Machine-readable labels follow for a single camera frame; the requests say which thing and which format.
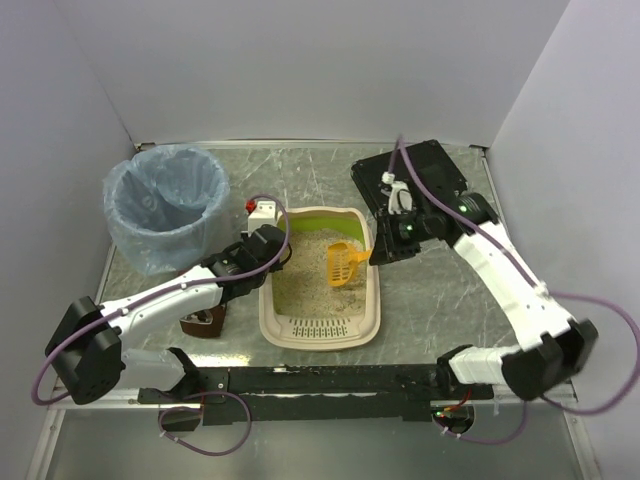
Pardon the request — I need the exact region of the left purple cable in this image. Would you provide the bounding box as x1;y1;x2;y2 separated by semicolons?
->
32;193;291;455

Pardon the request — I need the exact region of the brown leather holder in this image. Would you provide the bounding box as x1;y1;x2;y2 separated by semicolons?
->
180;305;226;339

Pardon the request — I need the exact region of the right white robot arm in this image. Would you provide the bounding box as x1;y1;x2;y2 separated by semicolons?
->
369;194;598;401

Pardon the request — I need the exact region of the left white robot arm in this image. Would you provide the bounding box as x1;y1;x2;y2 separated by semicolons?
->
45;225;292;405

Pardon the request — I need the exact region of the orange litter scoop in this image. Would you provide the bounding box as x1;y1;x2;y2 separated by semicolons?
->
327;242;372;288

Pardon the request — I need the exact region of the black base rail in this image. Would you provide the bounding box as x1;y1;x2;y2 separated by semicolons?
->
193;364;494;422

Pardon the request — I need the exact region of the trash bin with blue bag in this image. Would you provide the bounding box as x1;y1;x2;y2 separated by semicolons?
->
103;145;234;275

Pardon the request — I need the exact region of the black hard case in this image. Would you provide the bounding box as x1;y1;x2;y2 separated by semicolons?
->
351;140;468;215

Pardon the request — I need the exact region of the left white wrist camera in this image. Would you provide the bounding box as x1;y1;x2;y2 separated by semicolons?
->
245;200;279;233

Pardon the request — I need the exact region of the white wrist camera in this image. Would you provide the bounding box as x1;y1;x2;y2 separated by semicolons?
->
381;172;413;215
245;200;279;233

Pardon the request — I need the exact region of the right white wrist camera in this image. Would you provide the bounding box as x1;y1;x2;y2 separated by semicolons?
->
381;172;413;215

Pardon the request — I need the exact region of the beige green litter box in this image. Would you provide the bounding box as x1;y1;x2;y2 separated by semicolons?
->
258;206;381;351

